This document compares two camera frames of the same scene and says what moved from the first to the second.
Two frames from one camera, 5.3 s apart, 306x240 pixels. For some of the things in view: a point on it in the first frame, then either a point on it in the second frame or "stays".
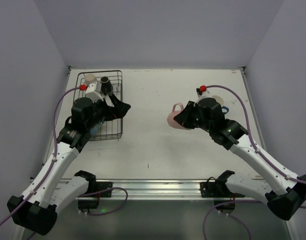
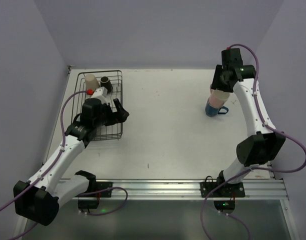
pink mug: (173, 122) to (217, 98)
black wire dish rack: (112, 129) stays
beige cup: (90, 79) stays
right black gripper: (190, 117) to (218, 81)
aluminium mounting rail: (173, 189) stays
